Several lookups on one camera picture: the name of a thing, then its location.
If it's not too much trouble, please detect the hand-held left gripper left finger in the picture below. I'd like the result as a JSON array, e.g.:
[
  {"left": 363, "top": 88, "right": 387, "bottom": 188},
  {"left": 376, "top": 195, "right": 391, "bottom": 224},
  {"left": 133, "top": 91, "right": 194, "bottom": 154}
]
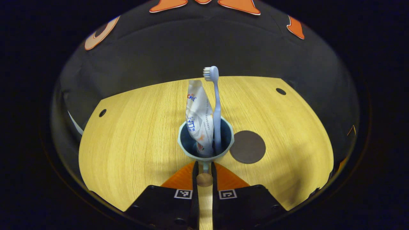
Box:
[{"left": 125, "top": 161, "right": 199, "bottom": 230}]

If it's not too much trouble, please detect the light blue toothbrush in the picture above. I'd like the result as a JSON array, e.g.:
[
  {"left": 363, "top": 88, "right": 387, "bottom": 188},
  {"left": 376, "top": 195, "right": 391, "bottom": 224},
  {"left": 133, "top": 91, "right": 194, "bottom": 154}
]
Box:
[{"left": 203, "top": 66, "right": 222, "bottom": 154}]

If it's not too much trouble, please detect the white toothpaste tube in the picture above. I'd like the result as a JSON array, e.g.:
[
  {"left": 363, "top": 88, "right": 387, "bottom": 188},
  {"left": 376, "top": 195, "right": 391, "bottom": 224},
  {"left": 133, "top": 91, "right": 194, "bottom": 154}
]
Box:
[{"left": 186, "top": 80, "right": 214, "bottom": 156}]

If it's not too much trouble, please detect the brown round coaster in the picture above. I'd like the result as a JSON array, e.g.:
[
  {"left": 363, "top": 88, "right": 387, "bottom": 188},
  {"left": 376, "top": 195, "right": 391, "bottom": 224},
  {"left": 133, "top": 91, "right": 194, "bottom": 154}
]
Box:
[{"left": 229, "top": 130, "right": 266, "bottom": 164}]

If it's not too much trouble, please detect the blue cup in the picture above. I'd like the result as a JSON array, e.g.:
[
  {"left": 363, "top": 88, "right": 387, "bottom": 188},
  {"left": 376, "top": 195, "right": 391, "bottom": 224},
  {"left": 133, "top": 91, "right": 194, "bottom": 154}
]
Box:
[{"left": 177, "top": 116, "right": 235, "bottom": 187}]

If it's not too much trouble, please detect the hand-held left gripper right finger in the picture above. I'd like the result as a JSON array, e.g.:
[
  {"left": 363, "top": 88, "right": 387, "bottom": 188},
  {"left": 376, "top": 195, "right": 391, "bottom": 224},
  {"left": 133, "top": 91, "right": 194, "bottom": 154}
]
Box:
[{"left": 211, "top": 161, "right": 288, "bottom": 230}]

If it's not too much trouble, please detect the black backdrop cloth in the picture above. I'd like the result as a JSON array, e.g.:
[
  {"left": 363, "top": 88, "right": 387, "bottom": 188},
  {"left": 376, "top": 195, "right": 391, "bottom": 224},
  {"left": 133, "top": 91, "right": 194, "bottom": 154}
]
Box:
[{"left": 51, "top": 0, "right": 360, "bottom": 166}]

